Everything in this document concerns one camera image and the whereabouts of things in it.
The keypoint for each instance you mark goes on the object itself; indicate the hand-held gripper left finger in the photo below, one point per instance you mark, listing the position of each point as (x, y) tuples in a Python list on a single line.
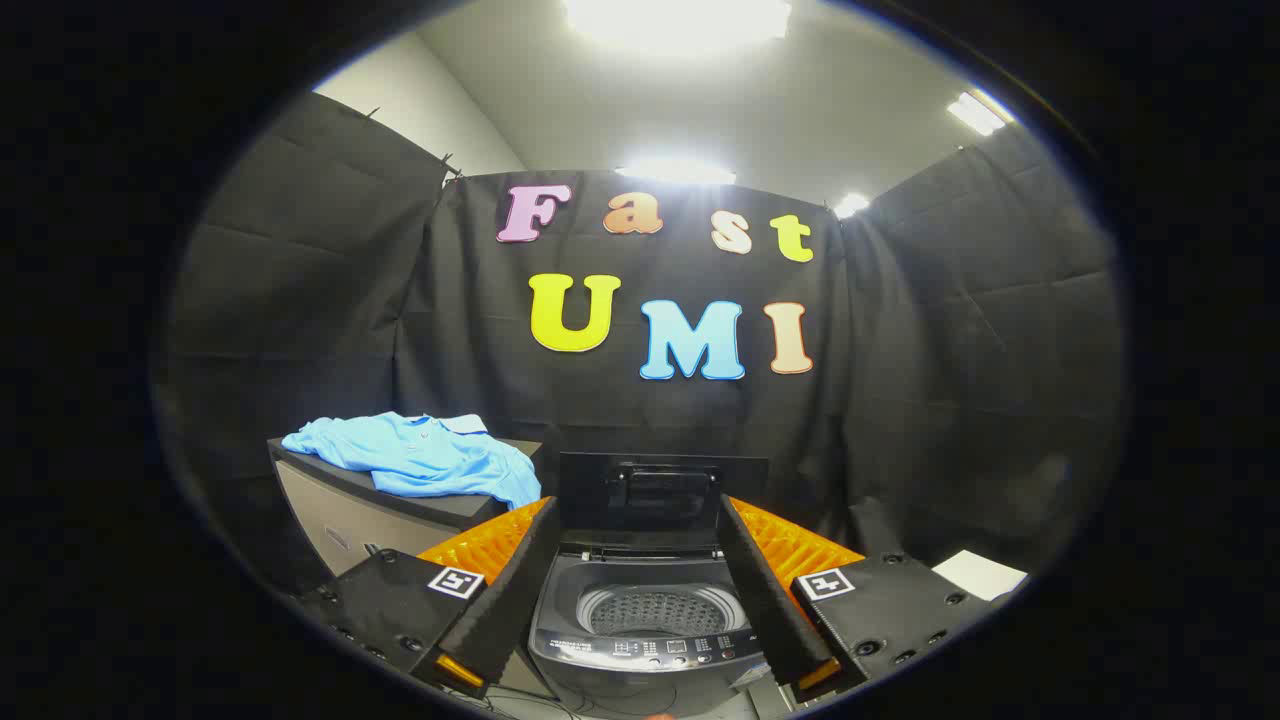
[(520, 580)]

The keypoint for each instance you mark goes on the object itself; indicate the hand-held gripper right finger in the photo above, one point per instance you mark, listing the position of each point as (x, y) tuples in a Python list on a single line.
[(765, 600)]

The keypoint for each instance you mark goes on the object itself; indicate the dark grey washing machine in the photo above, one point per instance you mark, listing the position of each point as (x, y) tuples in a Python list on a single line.
[(640, 660)]

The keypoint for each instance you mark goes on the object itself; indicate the dark washing machine lid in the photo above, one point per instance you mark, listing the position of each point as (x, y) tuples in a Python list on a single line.
[(650, 500)]

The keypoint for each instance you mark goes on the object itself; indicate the light blue polo shirt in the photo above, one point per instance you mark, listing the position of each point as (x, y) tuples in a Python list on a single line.
[(420, 460)]

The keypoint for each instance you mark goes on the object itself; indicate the grey cabinet with dark top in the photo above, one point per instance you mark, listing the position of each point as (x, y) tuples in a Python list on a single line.
[(340, 520)]

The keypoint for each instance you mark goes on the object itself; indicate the small ceiling light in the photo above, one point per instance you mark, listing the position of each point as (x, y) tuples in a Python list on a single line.
[(851, 205)]

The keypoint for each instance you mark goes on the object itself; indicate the ceiling light behind backdrop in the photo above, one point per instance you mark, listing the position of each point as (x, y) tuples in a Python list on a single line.
[(675, 171)]

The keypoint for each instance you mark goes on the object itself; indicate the rectangular ceiling light panel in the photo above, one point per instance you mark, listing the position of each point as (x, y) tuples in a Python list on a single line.
[(976, 113)]

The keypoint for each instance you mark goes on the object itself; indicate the large ceiling light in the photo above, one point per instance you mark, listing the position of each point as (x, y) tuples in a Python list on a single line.
[(680, 20)]

